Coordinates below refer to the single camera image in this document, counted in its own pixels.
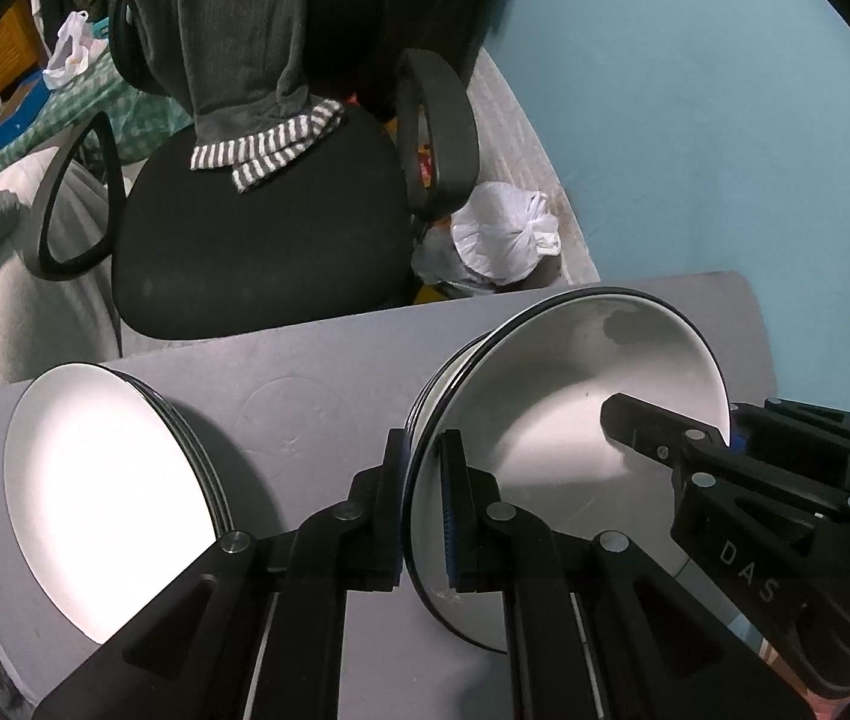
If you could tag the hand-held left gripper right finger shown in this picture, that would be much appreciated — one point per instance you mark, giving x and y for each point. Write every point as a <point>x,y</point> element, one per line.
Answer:
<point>451,532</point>

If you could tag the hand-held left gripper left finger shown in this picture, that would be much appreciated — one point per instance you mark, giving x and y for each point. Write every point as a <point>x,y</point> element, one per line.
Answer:
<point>384,525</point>

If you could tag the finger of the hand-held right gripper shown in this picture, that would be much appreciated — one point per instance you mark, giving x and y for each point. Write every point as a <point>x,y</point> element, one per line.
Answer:
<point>830,439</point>
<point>657,431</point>

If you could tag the large white plate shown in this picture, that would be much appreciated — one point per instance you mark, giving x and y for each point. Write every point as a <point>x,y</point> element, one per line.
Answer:
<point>221,499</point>

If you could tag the small white plate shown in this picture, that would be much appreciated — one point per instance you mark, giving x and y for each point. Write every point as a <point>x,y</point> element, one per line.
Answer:
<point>95,480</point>

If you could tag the knotted white plastic bag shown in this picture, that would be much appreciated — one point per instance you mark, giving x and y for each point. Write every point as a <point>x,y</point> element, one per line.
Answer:
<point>500,232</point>

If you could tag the black office chair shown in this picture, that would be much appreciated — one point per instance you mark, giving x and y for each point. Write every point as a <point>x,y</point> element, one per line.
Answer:
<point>260,240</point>

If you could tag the orange snack packet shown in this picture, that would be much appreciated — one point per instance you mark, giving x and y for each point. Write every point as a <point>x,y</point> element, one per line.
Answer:
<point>423,165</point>

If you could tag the grey covered sofa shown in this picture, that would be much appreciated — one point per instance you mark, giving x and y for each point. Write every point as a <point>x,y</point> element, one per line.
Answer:
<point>35,300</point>

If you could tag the black jacket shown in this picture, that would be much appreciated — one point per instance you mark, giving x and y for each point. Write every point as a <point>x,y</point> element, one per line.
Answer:
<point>455,0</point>

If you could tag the green checked tablecloth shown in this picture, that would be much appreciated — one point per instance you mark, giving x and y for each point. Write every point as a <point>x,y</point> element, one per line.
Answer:
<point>132,112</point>

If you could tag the grey garment with striped cuffs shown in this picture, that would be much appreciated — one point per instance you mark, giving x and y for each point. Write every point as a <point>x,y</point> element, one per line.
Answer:
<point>245,37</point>

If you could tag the blue cardboard box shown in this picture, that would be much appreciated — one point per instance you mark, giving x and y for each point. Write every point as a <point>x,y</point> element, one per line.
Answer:
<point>20,116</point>

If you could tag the crumpled white plastic bag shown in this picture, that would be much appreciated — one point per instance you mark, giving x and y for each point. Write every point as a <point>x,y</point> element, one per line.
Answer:
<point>68,52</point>

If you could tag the wooden cabinet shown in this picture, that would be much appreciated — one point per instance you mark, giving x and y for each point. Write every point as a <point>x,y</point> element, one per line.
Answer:
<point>5,45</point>

